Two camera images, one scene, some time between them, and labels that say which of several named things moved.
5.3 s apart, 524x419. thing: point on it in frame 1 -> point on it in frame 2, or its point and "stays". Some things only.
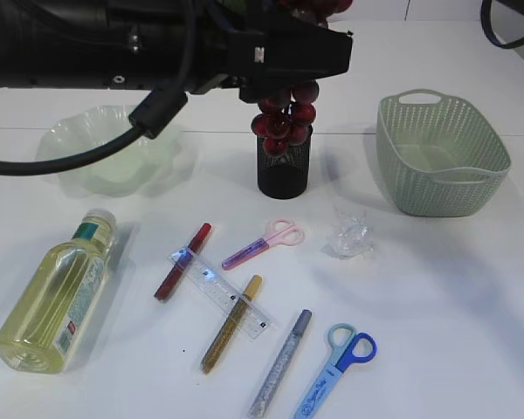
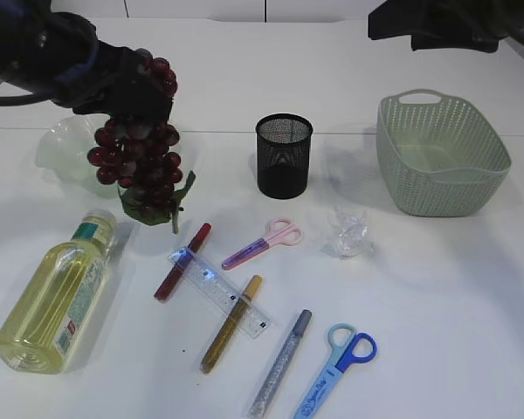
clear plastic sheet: (351, 236) stays
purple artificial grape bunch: (285, 120) -> (138, 157)
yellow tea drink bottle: (51, 309) stays
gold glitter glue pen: (230, 322) stays
